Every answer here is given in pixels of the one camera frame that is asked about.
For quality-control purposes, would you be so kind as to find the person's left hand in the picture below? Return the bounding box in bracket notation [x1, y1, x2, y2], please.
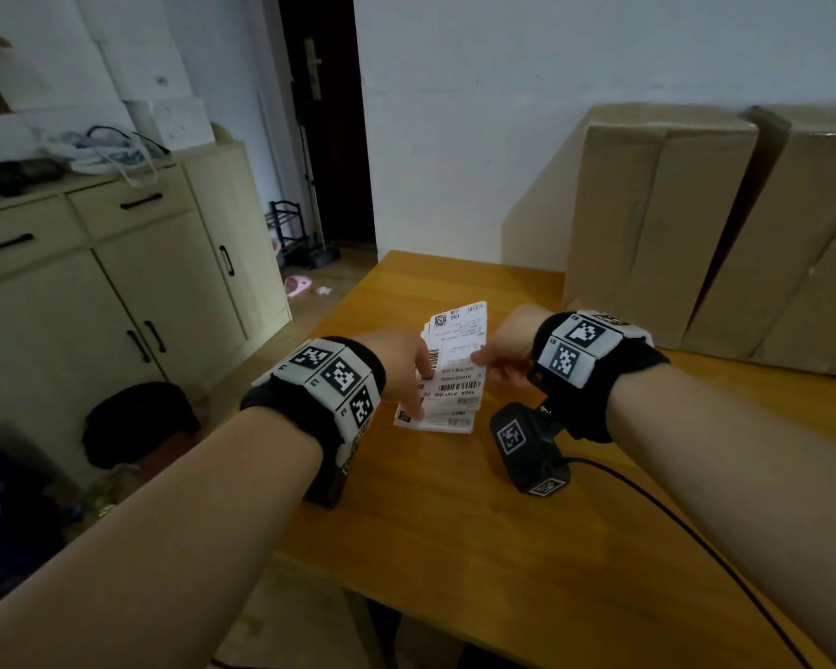
[355, 329, 435, 423]

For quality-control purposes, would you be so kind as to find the person's right hand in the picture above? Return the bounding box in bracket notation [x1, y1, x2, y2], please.
[470, 304, 555, 388]

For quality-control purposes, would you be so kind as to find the stack of shipping labels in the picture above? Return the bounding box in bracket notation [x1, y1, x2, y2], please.
[393, 301, 489, 434]

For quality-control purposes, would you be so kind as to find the brown cardboard box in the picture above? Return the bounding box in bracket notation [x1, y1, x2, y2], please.
[681, 103, 836, 381]
[562, 103, 761, 350]

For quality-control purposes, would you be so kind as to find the person's left forearm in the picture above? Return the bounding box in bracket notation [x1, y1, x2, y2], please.
[0, 407, 325, 669]

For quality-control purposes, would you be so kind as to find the person's right forearm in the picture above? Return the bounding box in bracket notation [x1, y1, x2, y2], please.
[604, 362, 836, 669]

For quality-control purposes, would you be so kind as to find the black wristband with marker tiles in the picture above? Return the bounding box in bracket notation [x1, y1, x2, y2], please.
[239, 334, 388, 479]
[527, 309, 672, 444]

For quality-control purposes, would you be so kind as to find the mop with dark base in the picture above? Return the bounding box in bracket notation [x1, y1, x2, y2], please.
[296, 121, 344, 270]

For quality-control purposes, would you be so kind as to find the black shoe rack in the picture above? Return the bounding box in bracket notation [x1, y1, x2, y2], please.
[264, 199, 309, 267]

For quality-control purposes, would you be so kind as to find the cream wooden cabinet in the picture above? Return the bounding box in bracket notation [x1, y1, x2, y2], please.
[0, 138, 294, 492]

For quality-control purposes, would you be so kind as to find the black round stool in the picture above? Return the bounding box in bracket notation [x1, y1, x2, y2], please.
[81, 381, 203, 472]

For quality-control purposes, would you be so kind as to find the white carton with small mark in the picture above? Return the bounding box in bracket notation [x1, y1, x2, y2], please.
[96, 39, 193, 102]

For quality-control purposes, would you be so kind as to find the black device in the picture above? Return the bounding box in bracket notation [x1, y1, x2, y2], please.
[0, 158, 68, 198]

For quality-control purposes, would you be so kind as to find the large white carton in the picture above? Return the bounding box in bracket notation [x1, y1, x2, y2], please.
[0, 0, 124, 116]

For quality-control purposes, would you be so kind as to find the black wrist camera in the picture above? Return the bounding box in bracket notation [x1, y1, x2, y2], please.
[300, 438, 355, 511]
[489, 401, 572, 498]

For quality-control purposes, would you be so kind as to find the black camera cable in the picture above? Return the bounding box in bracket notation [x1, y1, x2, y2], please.
[566, 457, 815, 669]

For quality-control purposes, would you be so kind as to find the metal door handle plate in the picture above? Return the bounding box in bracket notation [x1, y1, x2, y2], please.
[302, 36, 323, 102]

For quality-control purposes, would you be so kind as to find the bundle of white cables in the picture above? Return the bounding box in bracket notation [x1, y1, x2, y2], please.
[38, 125, 174, 190]

